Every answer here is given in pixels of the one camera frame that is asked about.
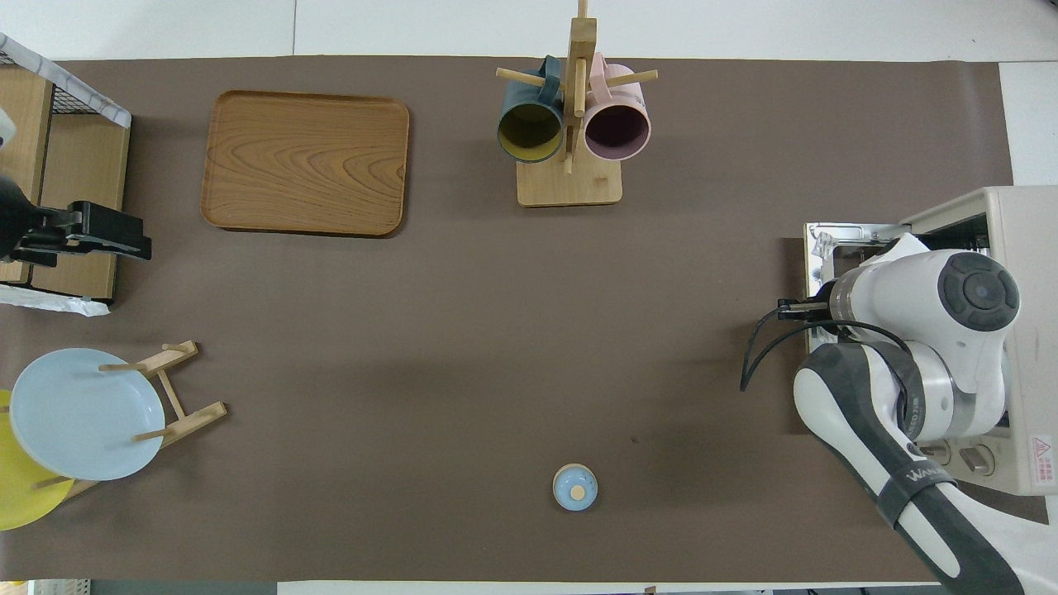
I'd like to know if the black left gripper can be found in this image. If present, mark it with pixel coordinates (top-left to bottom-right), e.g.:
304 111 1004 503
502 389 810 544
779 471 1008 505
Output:
0 178 152 267

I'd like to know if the white toaster oven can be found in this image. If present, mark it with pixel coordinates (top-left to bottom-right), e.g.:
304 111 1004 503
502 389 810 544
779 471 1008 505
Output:
803 186 1058 497

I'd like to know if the wooden step shelf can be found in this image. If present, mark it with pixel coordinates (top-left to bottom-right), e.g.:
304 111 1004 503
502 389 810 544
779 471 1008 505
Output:
0 66 131 302

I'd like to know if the white checked cloth liner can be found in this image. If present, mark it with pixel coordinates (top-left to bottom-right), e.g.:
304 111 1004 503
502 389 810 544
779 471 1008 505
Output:
0 33 133 317

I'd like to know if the light blue plate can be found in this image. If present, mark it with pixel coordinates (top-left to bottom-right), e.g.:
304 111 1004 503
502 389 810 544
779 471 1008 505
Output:
8 348 166 482

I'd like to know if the wooden plate rack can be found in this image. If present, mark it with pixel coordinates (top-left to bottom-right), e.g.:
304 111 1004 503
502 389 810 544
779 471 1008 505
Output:
33 340 228 501

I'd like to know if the wooden tray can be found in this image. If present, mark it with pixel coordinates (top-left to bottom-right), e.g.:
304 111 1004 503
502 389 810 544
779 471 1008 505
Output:
201 89 411 238

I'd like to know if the yellow plate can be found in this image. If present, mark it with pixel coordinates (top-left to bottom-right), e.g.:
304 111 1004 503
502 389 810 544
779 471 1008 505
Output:
0 388 75 531

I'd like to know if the brown table mat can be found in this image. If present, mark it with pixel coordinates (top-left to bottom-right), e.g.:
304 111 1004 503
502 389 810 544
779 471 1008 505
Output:
0 56 1051 583

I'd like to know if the dark blue mug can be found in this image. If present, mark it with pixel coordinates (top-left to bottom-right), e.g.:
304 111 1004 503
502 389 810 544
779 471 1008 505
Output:
496 56 565 164

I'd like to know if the wooden mug tree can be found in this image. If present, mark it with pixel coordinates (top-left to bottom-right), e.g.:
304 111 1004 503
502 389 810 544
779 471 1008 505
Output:
496 0 660 207

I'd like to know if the pink mug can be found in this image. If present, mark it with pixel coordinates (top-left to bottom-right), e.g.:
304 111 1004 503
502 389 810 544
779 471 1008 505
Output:
584 52 652 162

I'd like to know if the blue service bell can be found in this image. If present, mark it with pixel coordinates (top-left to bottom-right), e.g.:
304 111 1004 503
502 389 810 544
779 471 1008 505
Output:
552 464 598 512

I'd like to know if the black wire basket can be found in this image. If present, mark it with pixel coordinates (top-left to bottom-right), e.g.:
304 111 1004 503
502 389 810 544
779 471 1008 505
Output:
0 50 112 118

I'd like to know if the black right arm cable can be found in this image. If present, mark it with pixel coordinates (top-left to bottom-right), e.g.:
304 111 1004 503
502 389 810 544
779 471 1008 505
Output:
740 299 910 393

